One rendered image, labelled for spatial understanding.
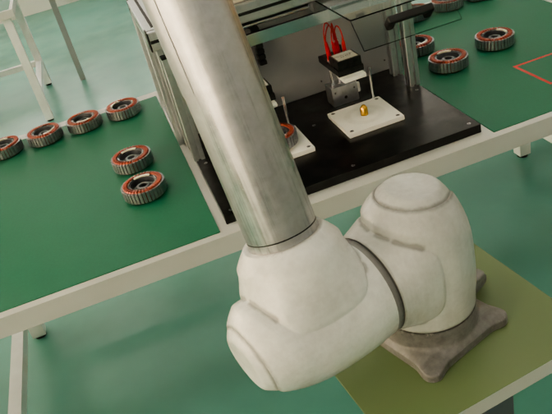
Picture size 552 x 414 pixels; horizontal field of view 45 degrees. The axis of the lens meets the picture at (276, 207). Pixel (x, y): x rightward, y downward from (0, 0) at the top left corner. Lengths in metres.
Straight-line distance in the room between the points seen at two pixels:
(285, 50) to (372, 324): 1.12
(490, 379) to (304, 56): 1.14
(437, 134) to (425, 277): 0.73
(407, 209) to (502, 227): 1.69
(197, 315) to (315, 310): 1.64
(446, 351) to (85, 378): 1.60
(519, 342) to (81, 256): 0.95
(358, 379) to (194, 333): 1.39
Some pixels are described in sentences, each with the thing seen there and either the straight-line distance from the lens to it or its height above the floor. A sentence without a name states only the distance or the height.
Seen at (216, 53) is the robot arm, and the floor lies 1.29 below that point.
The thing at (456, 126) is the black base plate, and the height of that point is 0.77.
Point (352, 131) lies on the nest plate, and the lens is 1.68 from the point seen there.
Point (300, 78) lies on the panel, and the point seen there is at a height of 0.83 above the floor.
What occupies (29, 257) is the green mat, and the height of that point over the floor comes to 0.75.
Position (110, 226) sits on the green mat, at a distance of 1.64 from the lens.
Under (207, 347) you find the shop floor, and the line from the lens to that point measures 2.34.
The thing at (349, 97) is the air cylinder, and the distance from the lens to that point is 1.86.
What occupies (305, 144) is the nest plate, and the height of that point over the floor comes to 0.78.
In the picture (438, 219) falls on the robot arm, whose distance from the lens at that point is 0.94.
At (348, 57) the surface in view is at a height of 0.92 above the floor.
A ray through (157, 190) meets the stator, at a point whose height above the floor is 0.77.
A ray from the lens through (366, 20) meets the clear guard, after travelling 1.56.
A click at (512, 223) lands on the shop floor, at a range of 2.63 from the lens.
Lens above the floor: 1.54
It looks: 32 degrees down
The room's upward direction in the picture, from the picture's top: 15 degrees counter-clockwise
